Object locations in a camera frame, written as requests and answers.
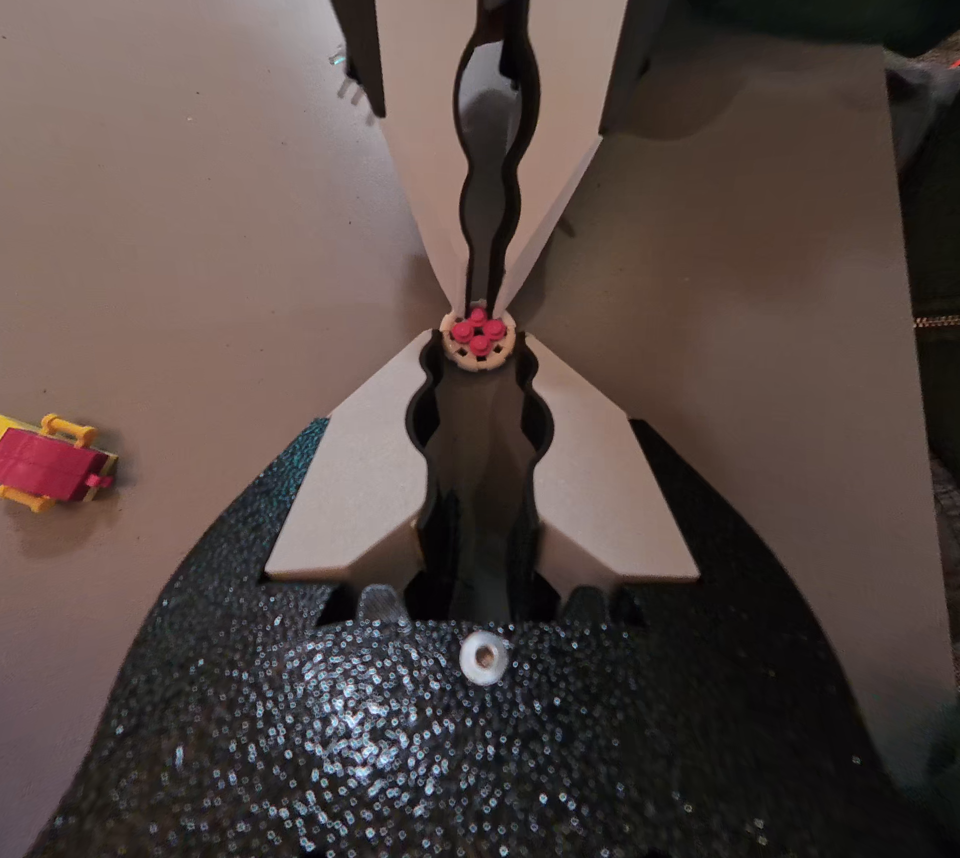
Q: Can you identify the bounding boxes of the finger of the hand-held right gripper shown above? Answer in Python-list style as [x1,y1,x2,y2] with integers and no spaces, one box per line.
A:
[487,0,643,312]
[367,0,490,310]

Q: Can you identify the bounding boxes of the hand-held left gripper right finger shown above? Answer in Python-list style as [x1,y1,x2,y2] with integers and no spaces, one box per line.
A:
[516,332,702,594]

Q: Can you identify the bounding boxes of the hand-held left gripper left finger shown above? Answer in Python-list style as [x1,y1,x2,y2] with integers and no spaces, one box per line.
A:
[266,329,455,594]

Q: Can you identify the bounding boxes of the round tan and pink lego piece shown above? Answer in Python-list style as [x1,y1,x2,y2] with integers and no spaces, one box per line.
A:
[441,305,516,374]

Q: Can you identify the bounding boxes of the yellow and magenta lego assembly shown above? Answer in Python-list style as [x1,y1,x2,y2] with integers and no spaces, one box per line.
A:
[0,413,118,516]

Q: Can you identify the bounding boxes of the small silver wire object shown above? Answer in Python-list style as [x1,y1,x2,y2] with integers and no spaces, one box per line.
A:
[328,43,378,126]

